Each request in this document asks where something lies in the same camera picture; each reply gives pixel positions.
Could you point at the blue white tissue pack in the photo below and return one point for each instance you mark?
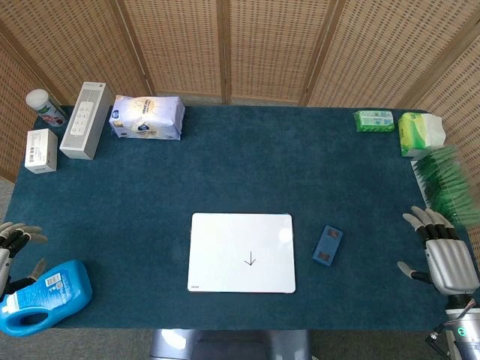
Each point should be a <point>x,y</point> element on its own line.
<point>146,116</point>

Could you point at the green wet wipes pack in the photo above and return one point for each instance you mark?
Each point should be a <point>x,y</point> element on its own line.
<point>375,120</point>

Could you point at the white lidded cylindrical can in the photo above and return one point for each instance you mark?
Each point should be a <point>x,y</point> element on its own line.
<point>45,107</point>

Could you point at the woven wooden folding screen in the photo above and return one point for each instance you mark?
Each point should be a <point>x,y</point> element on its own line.
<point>180,45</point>

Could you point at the white rectangular board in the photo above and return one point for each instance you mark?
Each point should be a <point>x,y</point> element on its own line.
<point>232,247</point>

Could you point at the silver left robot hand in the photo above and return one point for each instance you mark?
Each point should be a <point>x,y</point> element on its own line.
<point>15,238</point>

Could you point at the green white tissue pack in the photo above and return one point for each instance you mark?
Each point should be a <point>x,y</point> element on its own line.
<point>416,135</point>

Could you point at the blue detergent bottle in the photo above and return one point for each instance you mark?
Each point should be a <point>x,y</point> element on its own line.
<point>63,292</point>

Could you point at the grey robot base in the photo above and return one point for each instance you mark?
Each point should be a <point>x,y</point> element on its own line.
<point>225,345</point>

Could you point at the blue rectangular plastic block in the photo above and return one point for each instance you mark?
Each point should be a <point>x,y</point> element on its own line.
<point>327,245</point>

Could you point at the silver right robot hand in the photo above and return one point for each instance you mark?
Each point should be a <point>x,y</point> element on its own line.
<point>450,262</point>

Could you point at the small white cardboard box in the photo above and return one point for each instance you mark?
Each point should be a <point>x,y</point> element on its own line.
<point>40,152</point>

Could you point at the dark blue table cloth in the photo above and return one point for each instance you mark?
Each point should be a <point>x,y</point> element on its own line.
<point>225,168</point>

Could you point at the clear box of green packets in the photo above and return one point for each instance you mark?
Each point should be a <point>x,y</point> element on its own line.
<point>446,183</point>

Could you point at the long grey power strip box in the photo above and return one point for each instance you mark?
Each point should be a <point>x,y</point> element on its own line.
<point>82,123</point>

